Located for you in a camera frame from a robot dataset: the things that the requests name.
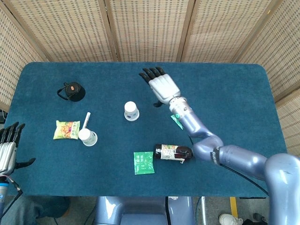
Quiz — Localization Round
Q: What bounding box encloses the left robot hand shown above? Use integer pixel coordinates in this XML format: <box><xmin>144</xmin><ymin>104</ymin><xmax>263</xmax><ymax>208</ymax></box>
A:
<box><xmin>0</xmin><ymin>121</ymin><xmax>36</xmax><ymax>176</ymax></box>

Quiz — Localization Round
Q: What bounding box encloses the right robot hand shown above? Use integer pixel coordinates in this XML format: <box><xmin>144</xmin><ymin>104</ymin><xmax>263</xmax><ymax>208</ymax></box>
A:
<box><xmin>138</xmin><ymin>67</ymin><xmax>181</xmax><ymax>107</ymax></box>

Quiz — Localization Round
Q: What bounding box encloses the paper cup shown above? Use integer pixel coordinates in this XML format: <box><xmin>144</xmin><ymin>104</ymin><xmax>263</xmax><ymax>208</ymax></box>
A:
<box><xmin>124</xmin><ymin>110</ymin><xmax>140</xmax><ymax>122</ymax></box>
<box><xmin>124</xmin><ymin>101</ymin><xmax>140</xmax><ymax>119</ymax></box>
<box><xmin>78</xmin><ymin>128</ymin><xmax>98</xmax><ymax>147</ymax></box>

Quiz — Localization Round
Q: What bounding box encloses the paper cup, blue flower print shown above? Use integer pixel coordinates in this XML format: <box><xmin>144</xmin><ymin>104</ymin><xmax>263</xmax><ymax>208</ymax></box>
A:
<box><xmin>124</xmin><ymin>110</ymin><xmax>140</xmax><ymax>122</ymax></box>

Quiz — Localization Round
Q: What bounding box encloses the small green tea sachet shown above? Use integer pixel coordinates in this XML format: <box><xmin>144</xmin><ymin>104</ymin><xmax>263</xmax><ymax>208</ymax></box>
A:
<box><xmin>170</xmin><ymin>113</ymin><xmax>185</xmax><ymax>130</ymax></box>

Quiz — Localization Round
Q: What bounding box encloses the woven folding screen panel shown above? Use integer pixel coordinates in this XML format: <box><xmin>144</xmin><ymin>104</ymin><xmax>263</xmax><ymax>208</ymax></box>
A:
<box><xmin>181</xmin><ymin>0</ymin><xmax>279</xmax><ymax>63</ymax></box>
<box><xmin>4</xmin><ymin>0</ymin><xmax>121</xmax><ymax>63</ymax></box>
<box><xmin>104</xmin><ymin>0</ymin><xmax>196</xmax><ymax>63</ymax></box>
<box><xmin>0</xmin><ymin>0</ymin><xmax>49</xmax><ymax>118</ymax></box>
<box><xmin>234</xmin><ymin>0</ymin><xmax>300</xmax><ymax>157</ymax></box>

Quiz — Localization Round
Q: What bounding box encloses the yellow-green snack bag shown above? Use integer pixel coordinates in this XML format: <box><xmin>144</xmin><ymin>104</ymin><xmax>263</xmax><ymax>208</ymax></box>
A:
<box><xmin>53</xmin><ymin>120</ymin><xmax>81</xmax><ymax>141</ymax></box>

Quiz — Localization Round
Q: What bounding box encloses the dark tea bottle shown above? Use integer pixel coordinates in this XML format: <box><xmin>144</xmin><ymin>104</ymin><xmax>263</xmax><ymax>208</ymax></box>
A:
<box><xmin>154</xmin><ymin>143</ymin><xmax>195</xmax><ymax>165</ymax></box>

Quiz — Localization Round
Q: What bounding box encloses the large green tea sachet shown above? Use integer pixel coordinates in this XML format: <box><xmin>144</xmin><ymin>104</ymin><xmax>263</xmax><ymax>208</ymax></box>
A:
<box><xmin>133</xmin><ymin>151</ymin><xmax>155</xmax><ymax>175</ymax></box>

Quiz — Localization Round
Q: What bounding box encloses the white marker pen, blue cap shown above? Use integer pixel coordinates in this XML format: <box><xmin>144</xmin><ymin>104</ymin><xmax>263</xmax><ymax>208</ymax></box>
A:
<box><xmin>82</xmin><ymin>112</ymin><xmax>91</xmax><ymax>130</ymax></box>

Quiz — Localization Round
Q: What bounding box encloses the blue tablecloth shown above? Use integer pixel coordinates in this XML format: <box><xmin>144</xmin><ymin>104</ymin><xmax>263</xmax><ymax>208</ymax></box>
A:
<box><xmin>6</xmin><ymin>61</ymin><xmax>288</xmax><ymax>197</ymax></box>

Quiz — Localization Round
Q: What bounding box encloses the blue-grey robot torso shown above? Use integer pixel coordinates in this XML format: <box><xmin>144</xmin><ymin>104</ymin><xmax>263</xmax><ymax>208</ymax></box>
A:
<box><xmin>93</xmin><ymin>196</ymin><xmax>195</xmax><ymax>225</ymax></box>

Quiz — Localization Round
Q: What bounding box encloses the white shoe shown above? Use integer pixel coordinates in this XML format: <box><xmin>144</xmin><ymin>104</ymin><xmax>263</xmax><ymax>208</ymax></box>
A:
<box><xmin>218</xmin><ymin>213</ymin><xmax>244</xmax><ymax>225</ymax></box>

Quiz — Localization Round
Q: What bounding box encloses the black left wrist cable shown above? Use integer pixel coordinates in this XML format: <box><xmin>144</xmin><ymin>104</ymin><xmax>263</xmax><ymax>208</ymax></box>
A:
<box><xmin>8</xmin><ymin>177</ymin><xmax>23</xmax><ymax>204</ymax></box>

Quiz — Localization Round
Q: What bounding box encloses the black lid with strap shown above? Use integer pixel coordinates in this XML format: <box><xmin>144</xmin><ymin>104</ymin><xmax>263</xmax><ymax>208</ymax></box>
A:
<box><xmin>56</xmin><ymin>82</ymin><xmax>86</xmax><ymax>103</ymax></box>

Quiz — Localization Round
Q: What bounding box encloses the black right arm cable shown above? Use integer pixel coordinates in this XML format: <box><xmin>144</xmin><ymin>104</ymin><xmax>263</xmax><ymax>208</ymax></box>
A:
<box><xmin>220</xmin><ymin>164</ymin><xmax>269</xmax><ymax>195</ymax></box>

